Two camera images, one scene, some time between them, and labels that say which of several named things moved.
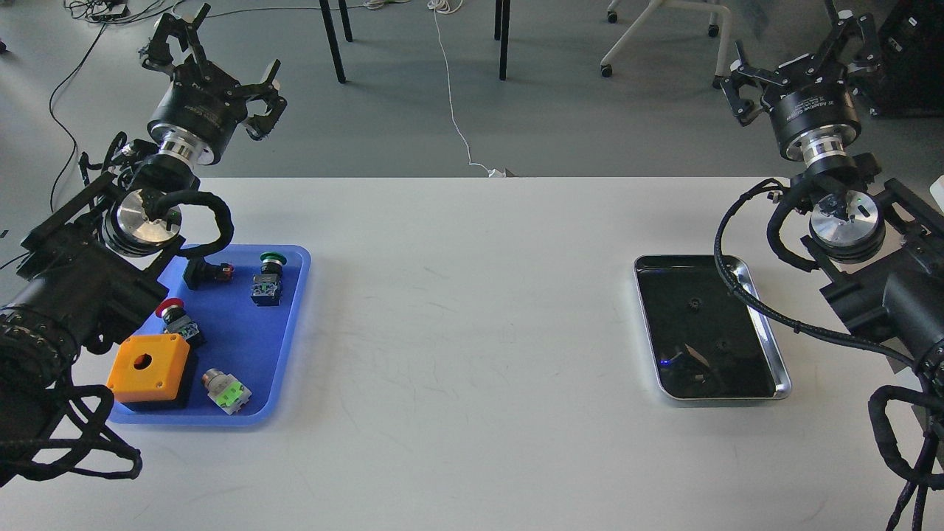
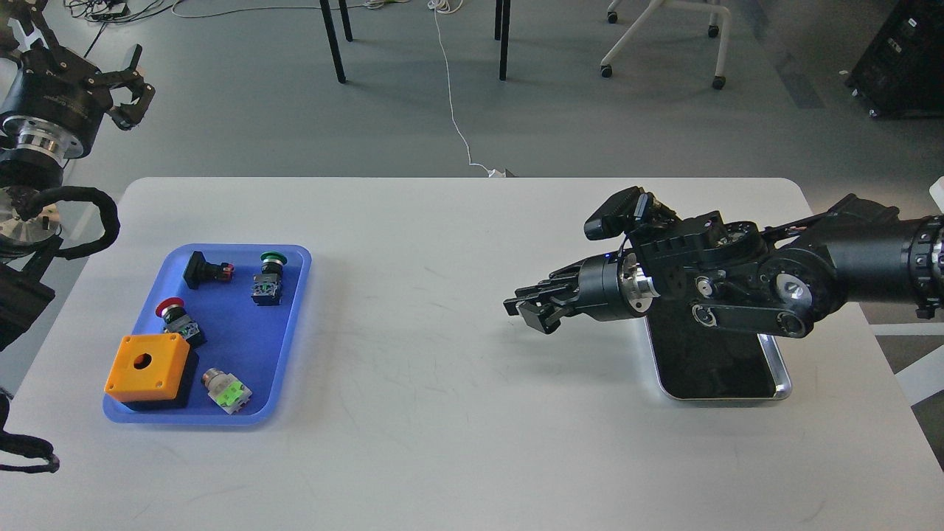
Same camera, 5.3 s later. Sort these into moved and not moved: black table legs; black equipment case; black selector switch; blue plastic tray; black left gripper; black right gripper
Moved: black right gripper; black left gripper
Not moved: black table legs; blue plastic tray; black equipment case; black selector switch
